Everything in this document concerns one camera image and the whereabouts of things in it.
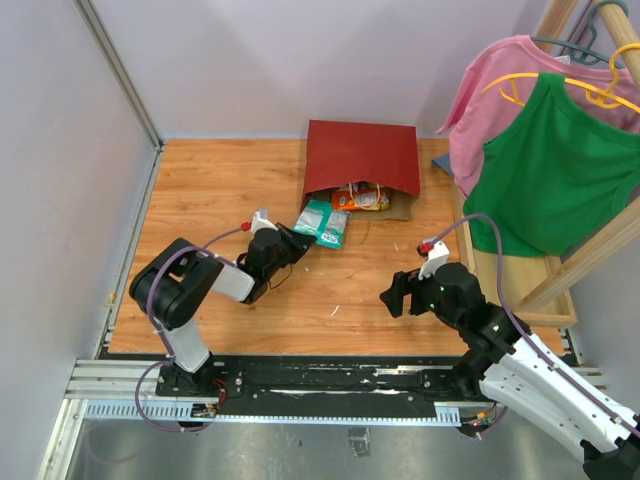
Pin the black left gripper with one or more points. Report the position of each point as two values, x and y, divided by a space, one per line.
300 243

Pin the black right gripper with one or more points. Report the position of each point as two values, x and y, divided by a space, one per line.
400 285

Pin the teal Fox's mint candy bag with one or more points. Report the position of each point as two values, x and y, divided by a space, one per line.
320 220

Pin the orange Fox's fruits candy bag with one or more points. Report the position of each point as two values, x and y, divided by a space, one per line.
360 196

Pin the red paper bag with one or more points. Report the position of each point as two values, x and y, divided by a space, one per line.
341 156

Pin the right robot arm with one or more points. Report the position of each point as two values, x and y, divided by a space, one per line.
508 363

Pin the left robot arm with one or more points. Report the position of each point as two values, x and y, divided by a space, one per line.
172 287

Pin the wooden clothes rack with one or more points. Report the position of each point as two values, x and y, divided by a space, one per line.
539 286

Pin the blue grey mat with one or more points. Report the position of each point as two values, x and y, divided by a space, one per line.
443 163

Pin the green tank top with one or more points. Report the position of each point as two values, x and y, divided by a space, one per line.
550 128

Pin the pink t-shirt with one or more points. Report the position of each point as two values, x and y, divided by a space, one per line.
477 118

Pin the yellow clothes hanger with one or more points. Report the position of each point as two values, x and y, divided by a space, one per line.
602 98

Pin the teal clothes hanger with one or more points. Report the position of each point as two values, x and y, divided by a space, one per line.
584 54

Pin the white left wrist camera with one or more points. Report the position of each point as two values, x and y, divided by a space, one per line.
259 221

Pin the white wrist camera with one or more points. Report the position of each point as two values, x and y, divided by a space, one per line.
435 254
259 221

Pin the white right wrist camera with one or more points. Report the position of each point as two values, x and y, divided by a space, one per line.
435 254

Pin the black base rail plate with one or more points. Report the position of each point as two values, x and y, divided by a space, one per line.
352 387

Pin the aluminium frame post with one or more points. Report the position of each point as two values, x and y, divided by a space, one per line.
98 30

